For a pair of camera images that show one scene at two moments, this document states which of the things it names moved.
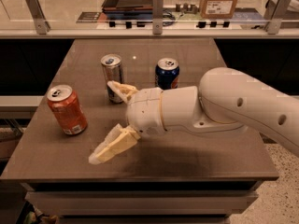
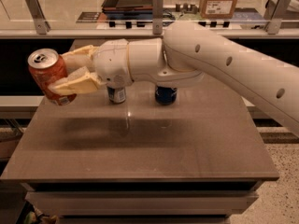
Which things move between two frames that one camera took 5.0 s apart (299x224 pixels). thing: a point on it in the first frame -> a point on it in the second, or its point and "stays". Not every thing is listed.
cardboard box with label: x=220 y=1 stays
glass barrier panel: x=149 y=7 stays
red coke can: x=67 y=108 -> x=46 y=66
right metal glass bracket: x=276 y=12 stays
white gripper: x=145 y=110 -> x=111 y=62
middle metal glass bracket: x=157 y=12 stays
